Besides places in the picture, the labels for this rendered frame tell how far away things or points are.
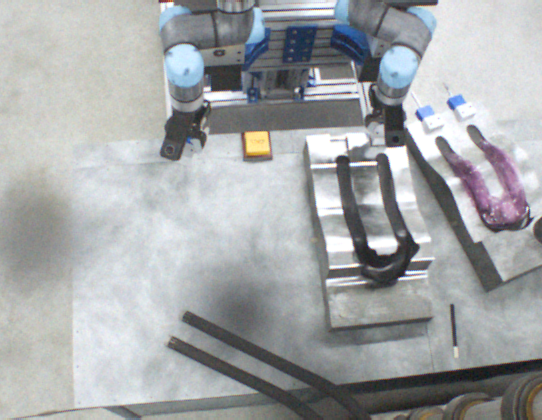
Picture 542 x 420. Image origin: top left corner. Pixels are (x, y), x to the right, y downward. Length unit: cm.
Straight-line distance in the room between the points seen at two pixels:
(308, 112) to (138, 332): 126
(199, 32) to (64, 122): 151
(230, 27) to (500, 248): 86
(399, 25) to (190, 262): 76
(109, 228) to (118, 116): 114
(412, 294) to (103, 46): 189
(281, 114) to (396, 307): 114
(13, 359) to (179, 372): 105
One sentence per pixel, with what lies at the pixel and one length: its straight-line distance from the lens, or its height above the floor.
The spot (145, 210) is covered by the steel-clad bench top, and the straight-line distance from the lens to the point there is 168.
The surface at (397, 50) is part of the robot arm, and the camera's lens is 136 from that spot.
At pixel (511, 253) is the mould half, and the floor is 91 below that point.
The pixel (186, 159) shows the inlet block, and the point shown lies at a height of 94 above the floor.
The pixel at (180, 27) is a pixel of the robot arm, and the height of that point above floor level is 128.
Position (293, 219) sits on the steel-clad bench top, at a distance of 167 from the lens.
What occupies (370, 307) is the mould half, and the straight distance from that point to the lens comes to 157.
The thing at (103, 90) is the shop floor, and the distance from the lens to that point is 283.
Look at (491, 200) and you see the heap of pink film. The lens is 173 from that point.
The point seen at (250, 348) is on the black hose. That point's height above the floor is 87.
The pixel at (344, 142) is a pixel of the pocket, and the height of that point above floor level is 86.
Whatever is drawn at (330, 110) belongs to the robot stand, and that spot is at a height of 21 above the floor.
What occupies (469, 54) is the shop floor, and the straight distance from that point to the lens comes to 315.
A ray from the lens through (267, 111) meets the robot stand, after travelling 250.
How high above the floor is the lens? 235
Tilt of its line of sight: 68 degrees down
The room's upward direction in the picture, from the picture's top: 11 degrees clockwise
